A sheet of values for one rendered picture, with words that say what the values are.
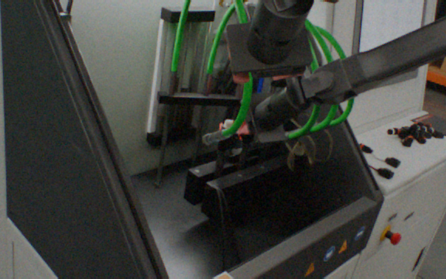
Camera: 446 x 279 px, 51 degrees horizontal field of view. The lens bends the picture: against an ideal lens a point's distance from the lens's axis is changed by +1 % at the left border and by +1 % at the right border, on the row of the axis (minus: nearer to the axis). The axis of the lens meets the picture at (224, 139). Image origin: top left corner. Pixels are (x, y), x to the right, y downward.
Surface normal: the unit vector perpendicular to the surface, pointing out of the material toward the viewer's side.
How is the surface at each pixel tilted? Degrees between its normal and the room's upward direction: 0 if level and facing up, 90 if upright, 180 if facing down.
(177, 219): 0
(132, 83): 90
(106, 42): 90
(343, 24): 76
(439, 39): 69
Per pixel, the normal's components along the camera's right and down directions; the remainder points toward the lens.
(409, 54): -0.42, -0.05
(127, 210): 0.60, -0.36
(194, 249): 0.18, -0.88
